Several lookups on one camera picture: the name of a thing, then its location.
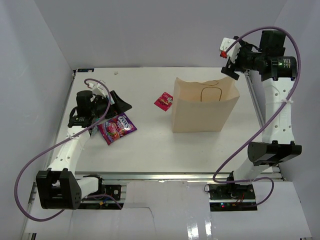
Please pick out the brown paper bag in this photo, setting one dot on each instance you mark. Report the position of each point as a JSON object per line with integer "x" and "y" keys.
{"x": 202, "y": 106}

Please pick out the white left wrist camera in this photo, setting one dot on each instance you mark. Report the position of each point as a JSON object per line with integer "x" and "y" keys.
{"x": 98, "y": 88}

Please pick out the small red snack packet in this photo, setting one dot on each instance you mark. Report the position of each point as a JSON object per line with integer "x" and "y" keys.
{"x": 164, "y": 102}

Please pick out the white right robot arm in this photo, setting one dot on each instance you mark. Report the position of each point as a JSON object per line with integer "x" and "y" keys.
{"x": 277, "y": 60}

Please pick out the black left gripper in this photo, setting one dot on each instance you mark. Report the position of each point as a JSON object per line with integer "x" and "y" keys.
{"x": 114, "y": 109}

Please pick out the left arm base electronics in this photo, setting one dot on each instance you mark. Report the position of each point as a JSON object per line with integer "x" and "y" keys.
{"x": 111, "y": 197}

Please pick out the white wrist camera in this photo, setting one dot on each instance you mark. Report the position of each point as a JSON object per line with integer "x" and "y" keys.
{"x": 98, "y": 88}
{"x": 229, "y": 49}

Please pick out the purple Fox's candy bag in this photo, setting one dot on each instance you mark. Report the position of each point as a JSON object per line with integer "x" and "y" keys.
{"x": 116, "y": 128}

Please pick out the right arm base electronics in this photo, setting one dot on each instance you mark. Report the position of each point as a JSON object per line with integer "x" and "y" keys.
{"x": 231, "y": 197}

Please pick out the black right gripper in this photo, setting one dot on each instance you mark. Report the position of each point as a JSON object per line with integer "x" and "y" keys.
{"x": 228, "y": 70}

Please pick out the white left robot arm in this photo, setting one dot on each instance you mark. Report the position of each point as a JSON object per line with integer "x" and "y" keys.
{"x": 162, "y": 143}

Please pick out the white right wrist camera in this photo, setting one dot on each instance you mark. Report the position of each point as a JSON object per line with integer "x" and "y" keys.
{"x": 229, "y": 49}

